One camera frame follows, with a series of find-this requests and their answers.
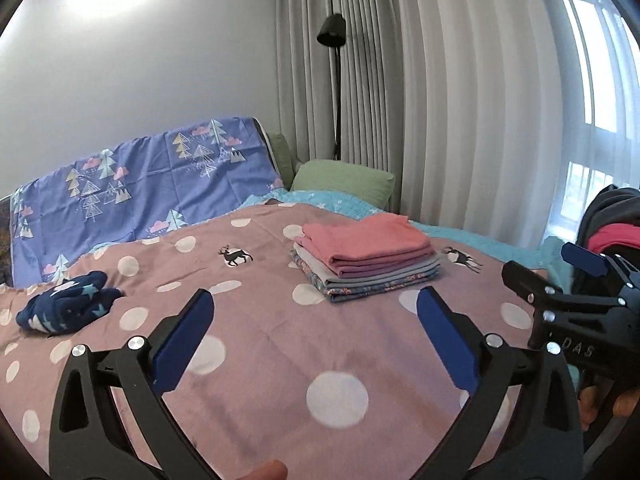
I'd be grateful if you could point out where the pink knit garment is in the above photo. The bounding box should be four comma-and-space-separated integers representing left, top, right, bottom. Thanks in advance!
295, 212, 435, 274

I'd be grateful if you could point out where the folded clothes stack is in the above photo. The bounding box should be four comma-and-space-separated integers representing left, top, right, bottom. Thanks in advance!
290, 244, 442, 304

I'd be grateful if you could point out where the right hand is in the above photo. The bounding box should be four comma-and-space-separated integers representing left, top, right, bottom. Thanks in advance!
577, 378, 640, 434

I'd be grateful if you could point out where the left hand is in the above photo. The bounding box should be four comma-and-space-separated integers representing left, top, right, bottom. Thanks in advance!
239, 460, 288, 480

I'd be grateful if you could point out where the black bag with red cloth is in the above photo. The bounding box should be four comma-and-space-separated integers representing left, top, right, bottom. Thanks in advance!
576, 184, 639, 254

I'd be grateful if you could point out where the light blue bed sheet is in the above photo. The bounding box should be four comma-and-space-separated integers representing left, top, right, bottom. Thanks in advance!
240, 188, 572, 292

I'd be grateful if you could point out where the navy star fleece garment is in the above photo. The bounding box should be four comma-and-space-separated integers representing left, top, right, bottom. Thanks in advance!
15, 271, 124, 336

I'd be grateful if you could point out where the mauve polka dot blanket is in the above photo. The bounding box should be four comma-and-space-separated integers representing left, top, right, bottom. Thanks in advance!
1, 205, 533, 479

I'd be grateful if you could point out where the dark patterned pillow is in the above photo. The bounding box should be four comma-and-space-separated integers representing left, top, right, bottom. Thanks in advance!
0, 197, 13, 287

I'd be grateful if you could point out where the grey curtain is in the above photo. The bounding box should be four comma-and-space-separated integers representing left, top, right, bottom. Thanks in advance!
276, 0, 639, 246

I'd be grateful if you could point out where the green pillow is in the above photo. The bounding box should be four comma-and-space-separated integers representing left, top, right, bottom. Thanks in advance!
267, 133, 395, 209

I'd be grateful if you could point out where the purple tree print pillow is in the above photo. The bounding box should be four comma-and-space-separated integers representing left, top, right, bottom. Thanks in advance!
11, 117, 283, 288

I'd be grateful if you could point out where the black floor lamp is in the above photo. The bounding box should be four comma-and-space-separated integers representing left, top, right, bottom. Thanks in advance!
317, 13, 347, 160

